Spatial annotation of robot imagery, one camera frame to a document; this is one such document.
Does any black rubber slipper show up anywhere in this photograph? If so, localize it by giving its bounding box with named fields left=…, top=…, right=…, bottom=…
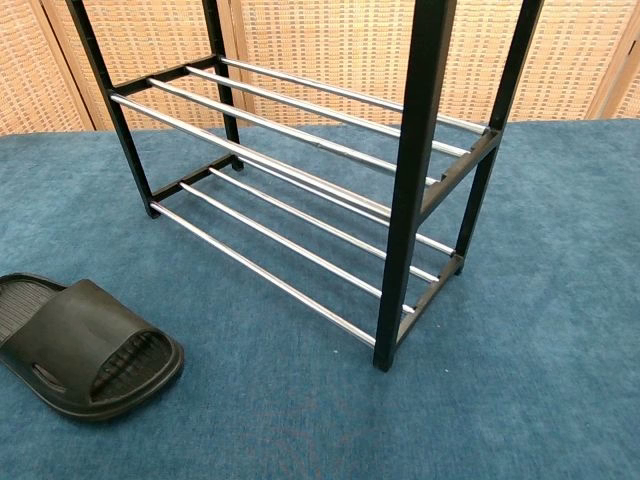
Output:
left=0, top=272, right=186, bottom=422

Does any blue fabric table cover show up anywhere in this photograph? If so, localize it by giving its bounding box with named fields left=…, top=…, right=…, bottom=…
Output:
left=0, top=115, right=640, bottom=480

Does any black shoe rack frame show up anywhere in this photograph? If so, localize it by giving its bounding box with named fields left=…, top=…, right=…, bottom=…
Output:
left=64, top=0, right=546, bottom=373

